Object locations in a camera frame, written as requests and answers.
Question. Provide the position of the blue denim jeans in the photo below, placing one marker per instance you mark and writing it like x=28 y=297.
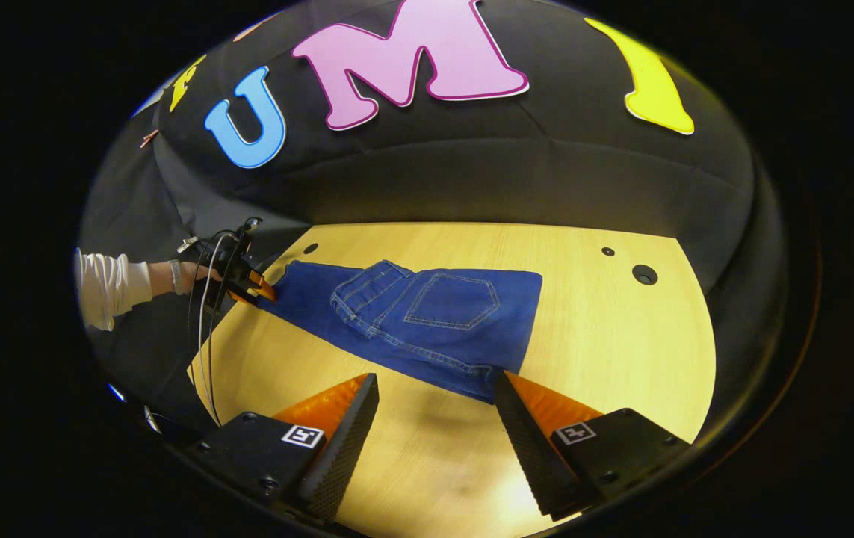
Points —
x=456 y=306

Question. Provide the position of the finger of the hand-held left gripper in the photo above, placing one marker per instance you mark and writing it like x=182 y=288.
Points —
x=243 y=297
x=264 y=288

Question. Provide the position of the small red clip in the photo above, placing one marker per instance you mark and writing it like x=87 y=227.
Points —
x=149 y=138

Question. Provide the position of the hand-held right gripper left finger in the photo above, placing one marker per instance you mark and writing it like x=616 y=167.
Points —
x=344 y=448

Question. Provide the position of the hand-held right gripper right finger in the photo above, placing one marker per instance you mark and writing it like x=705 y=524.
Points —
x=524 y=448

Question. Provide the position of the black backdrop cloth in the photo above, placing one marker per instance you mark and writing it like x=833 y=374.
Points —
x=546 y=172

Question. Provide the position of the small white tag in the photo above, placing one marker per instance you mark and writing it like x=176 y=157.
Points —
x=187 y=243

